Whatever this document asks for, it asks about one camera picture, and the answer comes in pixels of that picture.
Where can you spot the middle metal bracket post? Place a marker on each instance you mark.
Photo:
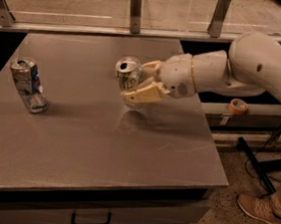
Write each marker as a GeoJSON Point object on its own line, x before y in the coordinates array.
{"type": "Point", "coordinates": [135, 16]}

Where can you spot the black floor bar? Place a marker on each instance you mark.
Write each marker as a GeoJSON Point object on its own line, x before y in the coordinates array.
{"type": "Point", "coordinates": [241, 144]}

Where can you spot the orange tape roll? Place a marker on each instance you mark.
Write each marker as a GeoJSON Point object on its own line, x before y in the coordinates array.
{"type": "Point", "coordinates": [238, 106]}

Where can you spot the crushed blue Pepsi can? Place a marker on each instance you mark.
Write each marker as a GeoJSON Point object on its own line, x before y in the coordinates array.
{"type": "Point", "coordinates": [26, 78]}

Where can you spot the right metal bracket post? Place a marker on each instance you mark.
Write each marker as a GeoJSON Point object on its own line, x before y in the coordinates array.
{"type": "Point", "coordinates": [220, 12]}

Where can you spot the tan sneaker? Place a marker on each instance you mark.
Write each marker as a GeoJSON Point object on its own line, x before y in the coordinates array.
{"type": "Point", "coordinates": [258, 209]}

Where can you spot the grey table drawer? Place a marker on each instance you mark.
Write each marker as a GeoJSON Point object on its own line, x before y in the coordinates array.
{"type": "Point", "coordinates": [119, 212]}

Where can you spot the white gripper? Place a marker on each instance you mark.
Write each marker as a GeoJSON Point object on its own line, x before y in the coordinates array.
{"type": "Point", "coordinates": [177, 74]}

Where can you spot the black drawer handle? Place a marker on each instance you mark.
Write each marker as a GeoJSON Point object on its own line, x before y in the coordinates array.
{"type": "Point", "coordinates": [91, 217]}

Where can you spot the grey metal rail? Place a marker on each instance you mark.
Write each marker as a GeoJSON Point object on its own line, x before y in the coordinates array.
{"type": "Point", "coordinates": [260, 123]}

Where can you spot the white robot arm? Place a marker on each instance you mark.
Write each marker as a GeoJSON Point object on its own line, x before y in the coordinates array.
{"type": "Point", "coordinates": [250, 66]}

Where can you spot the green 7up soda can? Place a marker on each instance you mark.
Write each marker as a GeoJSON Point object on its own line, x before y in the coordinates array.
{"type": "Point", "coordinates": [129, 73]}

